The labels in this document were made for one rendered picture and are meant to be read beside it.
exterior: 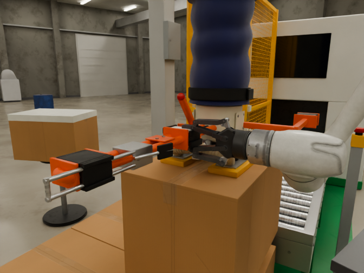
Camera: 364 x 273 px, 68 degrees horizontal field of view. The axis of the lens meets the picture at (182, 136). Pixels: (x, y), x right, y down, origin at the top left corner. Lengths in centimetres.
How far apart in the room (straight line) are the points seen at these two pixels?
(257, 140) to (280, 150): 6
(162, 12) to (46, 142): 144
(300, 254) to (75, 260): 106
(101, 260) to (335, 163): 106
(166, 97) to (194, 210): 172
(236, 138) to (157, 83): 180
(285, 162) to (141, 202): 47
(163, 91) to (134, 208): 161
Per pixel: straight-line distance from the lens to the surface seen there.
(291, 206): 190
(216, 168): 87
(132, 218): 95
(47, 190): 47
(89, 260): 139
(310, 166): 65
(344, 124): 84
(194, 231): 82
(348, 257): 115
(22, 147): 270
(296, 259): 158
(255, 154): 68
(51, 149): 253
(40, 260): 147
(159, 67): 242
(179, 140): 73
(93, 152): 56
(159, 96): 243
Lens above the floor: 136
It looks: 13 degrees down
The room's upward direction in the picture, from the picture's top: straight up
